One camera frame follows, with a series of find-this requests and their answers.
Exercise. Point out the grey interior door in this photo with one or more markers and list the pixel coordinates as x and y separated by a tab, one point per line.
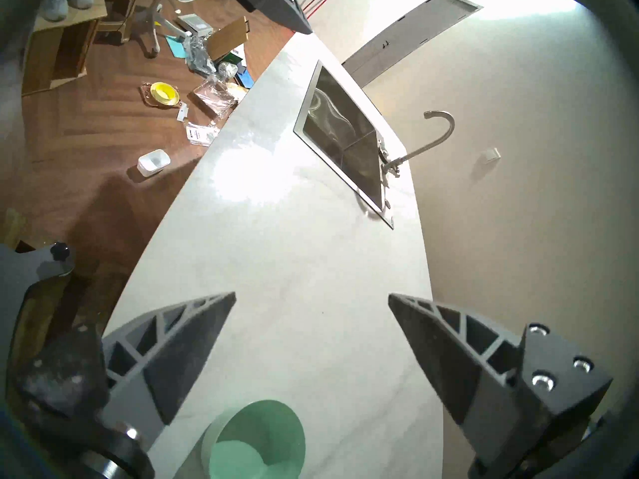
399	39

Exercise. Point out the cardboard box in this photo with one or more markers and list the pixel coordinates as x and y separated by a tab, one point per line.
227	36

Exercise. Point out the green plastic bowl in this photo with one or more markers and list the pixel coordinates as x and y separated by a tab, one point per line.
259	443

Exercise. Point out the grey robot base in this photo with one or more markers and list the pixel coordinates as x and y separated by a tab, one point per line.
20	268

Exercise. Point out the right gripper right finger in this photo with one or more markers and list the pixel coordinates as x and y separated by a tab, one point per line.
444	353

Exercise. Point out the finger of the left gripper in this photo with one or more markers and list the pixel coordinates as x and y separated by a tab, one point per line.
279	6

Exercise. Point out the white wall socket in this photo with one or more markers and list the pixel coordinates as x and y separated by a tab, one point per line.
491	154

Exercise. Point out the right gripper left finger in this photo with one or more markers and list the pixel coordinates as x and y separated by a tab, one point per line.
189	343

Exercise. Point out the stainless steel sink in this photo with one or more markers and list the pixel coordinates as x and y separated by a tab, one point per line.
339	128

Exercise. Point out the wooden crate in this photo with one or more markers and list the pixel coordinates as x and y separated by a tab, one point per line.
55	59

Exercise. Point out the steel gooseneck faucet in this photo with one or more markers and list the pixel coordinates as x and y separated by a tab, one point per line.
439	136

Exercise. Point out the small white plastic container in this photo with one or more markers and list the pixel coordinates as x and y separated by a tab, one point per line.
153	162

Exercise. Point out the clear plastic packet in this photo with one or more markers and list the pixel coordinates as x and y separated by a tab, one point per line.
202	134

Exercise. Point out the yellow bowl clear container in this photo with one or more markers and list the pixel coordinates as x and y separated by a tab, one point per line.
162	93

